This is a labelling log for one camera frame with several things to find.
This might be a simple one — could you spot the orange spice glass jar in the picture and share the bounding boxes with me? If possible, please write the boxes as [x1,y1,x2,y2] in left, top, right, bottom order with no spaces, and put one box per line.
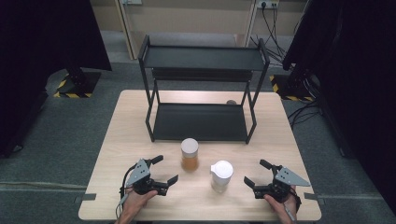
[180,137,200,173]

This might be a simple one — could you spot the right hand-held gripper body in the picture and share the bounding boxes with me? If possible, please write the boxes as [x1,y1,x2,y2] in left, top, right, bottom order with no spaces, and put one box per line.
[253,166,312,203]

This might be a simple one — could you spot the black curtain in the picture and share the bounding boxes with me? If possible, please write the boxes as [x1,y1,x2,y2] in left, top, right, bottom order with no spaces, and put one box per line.
[281,0,396,216]
[0,0,113,159]

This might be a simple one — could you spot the black metal shelf rack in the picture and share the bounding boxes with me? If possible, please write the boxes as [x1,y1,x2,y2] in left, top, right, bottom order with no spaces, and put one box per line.
[137,34,271,145]

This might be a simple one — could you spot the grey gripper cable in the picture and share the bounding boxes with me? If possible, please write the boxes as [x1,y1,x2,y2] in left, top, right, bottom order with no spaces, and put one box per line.
[115,192,129,219]

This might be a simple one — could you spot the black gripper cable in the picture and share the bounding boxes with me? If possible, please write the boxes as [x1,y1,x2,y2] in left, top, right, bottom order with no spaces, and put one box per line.
[119,163,138,200]

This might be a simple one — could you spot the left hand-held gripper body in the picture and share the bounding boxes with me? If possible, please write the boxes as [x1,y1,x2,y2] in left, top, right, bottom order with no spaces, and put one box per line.
[125,158,170,197]

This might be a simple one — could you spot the grey tape strip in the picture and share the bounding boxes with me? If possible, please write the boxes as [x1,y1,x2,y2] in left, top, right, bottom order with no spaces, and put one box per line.
[74,192,98,205]
[303,191,325,205]

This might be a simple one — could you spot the white wall socket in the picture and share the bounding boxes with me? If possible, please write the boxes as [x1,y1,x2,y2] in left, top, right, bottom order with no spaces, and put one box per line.
[256,0,280,9]

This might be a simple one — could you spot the black floor cables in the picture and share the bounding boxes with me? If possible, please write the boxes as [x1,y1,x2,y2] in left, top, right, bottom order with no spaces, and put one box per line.
[287,98,322,129]
[248,4,289,68]

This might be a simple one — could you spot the person's right hand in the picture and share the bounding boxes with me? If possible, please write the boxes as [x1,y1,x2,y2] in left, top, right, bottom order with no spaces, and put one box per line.
[263,186,298,224]

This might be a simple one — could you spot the stand base with striped tape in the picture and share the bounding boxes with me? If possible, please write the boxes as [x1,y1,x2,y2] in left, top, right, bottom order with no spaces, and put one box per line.
[268,72,316,103]
[52,66,103,99]

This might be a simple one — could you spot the person's left hand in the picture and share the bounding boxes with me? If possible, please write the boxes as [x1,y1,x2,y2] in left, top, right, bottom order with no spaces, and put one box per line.
[116,189,159,224]

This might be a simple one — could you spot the black wrist strap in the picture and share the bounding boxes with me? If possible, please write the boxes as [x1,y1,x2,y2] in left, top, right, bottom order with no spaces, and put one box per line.
[290,188,303,215]

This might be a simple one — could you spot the grey powder jar white cap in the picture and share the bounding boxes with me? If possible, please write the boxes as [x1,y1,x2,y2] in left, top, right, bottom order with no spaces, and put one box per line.
[209,160,234,194]

